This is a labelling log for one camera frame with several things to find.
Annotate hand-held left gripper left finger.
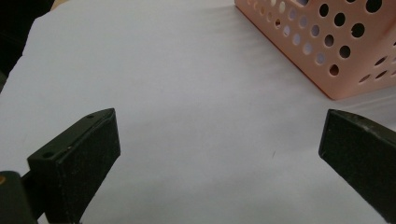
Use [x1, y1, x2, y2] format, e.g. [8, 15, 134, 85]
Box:
[26, 107, 121, 224]

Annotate pink perforated plastic basket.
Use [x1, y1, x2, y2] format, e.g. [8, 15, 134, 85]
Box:
[233, 0, 396, 101]

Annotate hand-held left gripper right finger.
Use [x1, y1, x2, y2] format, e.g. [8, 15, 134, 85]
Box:
[318, 108, 396, 224]

